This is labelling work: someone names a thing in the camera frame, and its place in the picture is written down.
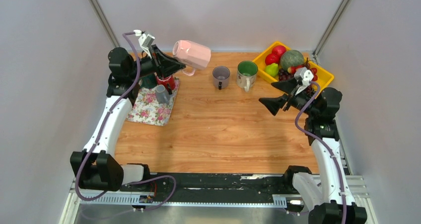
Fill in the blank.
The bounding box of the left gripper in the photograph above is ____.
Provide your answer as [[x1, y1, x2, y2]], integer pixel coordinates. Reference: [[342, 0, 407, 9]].
[[128, 45, 185, 80]]

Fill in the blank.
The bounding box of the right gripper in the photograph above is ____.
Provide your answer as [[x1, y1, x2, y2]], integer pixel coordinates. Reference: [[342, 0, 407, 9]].
[[258, 76, 318, 117]]

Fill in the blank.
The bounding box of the pink faceted mug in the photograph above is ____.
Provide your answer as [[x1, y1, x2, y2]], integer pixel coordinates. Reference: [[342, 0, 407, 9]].
[[172, 40, 211, 76]]

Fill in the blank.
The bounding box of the cream floral mug green inside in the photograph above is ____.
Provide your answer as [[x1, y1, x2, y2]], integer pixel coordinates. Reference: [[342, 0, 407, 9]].
[[236, 61, 258, 92]]

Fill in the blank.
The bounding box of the mauve mug black handle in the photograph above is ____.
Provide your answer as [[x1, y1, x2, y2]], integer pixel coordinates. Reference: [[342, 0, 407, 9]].
[[212, 66, 231, 90]]

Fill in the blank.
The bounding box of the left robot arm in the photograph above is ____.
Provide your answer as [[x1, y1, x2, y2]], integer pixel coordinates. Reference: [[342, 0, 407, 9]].
[[70, 45, 186, 191]]

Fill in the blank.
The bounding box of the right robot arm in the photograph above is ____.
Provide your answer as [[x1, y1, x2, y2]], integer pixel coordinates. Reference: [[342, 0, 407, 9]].
[[259, 79, 368, 224]]

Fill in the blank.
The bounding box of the right arm base link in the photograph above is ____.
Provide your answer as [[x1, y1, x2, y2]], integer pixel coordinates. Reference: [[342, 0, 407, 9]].
[[284, 165, 322, 212]]

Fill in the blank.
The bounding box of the red mug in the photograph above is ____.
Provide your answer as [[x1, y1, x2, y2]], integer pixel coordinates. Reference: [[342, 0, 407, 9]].
[[156, 75, 176, 95]]

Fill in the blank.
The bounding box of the dark green mug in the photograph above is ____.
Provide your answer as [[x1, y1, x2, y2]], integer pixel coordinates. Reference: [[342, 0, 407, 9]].
[[140, 74, 158, 89]]

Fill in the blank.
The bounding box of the grey blue mug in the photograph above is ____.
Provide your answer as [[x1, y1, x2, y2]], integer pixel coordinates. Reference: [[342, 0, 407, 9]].
[[155, 84, 170, 104]]

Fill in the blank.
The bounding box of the dark purple grape bunch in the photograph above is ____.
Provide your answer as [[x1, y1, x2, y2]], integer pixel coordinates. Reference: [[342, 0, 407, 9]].
[[278, 69, 294, 81]]

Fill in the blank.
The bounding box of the green pear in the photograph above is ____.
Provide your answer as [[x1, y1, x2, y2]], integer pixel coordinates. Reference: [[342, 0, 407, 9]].
[[265, 63, 279, 77]]

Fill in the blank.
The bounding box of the red cherry cluster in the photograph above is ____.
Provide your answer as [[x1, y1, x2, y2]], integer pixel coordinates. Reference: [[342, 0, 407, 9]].
[[287, 64, 318, 81]]

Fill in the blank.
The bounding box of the red apple lower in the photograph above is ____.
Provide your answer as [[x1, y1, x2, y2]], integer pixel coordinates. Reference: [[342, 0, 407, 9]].
[[265, 53, 280, 66]]

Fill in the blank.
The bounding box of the red apple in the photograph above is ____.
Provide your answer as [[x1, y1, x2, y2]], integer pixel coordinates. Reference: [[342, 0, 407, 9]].
[[265, 53, 280, 66], [272, 45, 287, 58]]

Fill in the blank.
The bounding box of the green melon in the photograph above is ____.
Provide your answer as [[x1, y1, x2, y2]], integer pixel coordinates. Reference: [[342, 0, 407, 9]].
[[280, 50, 304, 70]]

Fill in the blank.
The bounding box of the red apple upper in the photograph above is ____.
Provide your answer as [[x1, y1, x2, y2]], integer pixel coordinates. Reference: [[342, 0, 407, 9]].
[[272, 45, 287, 58]]

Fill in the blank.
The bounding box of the floral serving tray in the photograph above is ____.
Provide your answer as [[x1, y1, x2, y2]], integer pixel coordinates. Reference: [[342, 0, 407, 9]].
[[126, 77, 180, 126]]

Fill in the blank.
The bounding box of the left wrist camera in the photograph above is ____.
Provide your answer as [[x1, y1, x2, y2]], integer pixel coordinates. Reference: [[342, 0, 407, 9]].
[[133, 29, 155, 58]]

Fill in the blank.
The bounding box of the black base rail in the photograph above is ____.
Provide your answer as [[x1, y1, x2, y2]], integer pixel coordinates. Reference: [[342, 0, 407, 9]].
[[120, 172, 298, 204]]

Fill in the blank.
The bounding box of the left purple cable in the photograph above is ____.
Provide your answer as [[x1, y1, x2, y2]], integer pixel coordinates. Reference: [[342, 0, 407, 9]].
[[74, 31, 177, 212]]

